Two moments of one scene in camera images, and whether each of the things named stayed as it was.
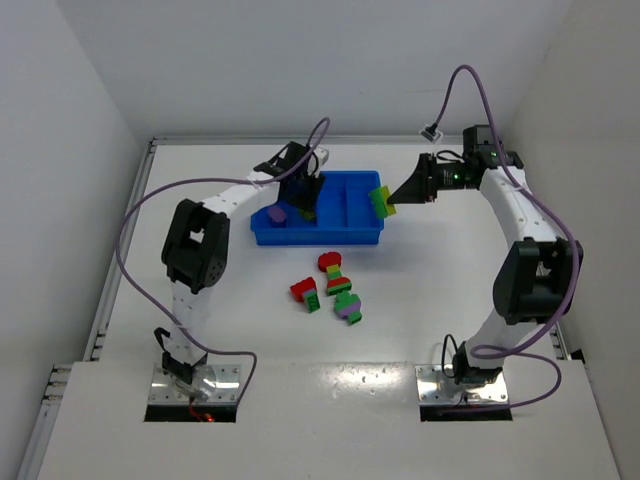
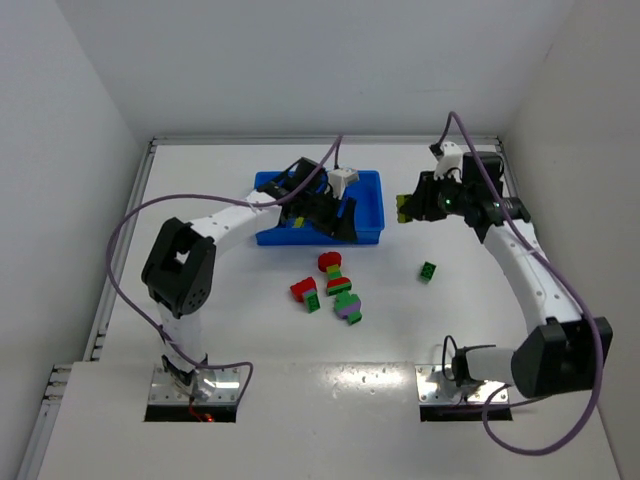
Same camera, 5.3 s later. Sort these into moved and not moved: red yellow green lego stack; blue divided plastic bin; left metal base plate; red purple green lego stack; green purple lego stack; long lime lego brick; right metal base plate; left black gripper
Moved: left black gripper; long lime lego brick
Not moved: green purple lego stack; red yellow green lego stack; right metal base plate; red purple green lego stack; blue divided plastic bin; left metal base plate
